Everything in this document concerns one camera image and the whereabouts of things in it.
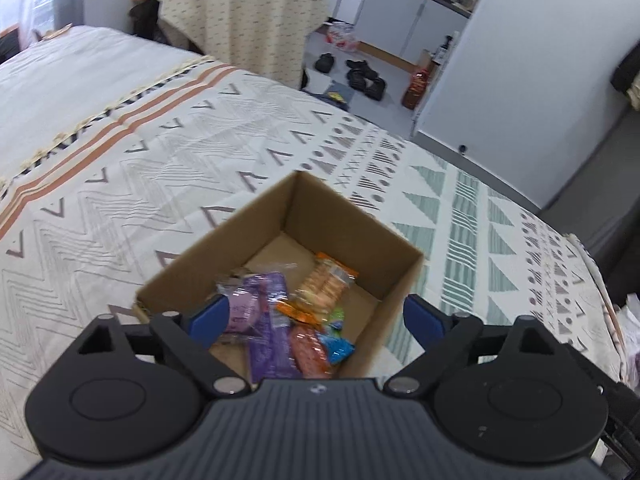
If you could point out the purple cake clear packet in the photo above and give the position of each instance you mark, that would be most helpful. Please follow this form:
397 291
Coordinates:
242 307

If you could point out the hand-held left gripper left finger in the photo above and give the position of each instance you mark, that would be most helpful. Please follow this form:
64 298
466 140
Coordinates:
212 315

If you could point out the pink sausage packet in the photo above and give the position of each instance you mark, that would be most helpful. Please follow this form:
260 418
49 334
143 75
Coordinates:
307 355

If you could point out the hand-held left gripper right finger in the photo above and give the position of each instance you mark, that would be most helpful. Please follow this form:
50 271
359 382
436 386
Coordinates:
425 317

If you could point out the brown cardboard box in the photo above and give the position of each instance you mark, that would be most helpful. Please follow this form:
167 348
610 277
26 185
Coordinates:
350 210

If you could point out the patterned bed blanket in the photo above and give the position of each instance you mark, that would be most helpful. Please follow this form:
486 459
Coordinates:
450 200

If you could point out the pink water bottle pack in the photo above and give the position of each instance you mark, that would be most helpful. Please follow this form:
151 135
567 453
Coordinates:
342 37

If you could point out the beige hanging jacket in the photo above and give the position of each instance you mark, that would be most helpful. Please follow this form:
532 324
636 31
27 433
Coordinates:
635 95

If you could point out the white bed sheet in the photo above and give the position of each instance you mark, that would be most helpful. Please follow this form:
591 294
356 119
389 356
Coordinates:
75 70

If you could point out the red cooking oil bottle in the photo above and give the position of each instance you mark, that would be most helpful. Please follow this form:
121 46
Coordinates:
417 87

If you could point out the brown paper bag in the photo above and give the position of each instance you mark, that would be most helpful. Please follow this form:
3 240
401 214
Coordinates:
426 62

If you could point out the blue sandwich cookie packet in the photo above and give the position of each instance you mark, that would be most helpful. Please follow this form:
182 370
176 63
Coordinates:
337 347

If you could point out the black hanging jacket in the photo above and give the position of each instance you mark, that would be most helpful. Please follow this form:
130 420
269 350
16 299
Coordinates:
625 67

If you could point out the round table dotted tablecloth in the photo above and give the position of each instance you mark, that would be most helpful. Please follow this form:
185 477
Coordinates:
240 15

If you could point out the orange cracker packet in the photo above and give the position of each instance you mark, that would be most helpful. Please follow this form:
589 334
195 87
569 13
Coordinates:
325 280

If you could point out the black clothes pile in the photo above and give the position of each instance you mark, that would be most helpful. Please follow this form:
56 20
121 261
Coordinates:
147 20

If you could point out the small orange packet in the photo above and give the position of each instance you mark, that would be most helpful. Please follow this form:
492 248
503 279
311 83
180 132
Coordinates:
300 314

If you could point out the black spray bottle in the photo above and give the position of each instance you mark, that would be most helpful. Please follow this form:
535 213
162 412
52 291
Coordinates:
446 47

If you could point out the white clothes pile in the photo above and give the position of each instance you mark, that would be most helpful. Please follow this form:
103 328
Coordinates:
630 320

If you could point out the green and white packet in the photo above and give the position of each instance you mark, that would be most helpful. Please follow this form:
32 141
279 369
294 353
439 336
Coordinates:
334 316

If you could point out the long purple packet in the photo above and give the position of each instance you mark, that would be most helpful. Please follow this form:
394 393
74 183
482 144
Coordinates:
270 355

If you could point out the white kitchen cabinet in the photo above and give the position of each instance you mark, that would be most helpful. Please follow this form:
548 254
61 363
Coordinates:
390 15

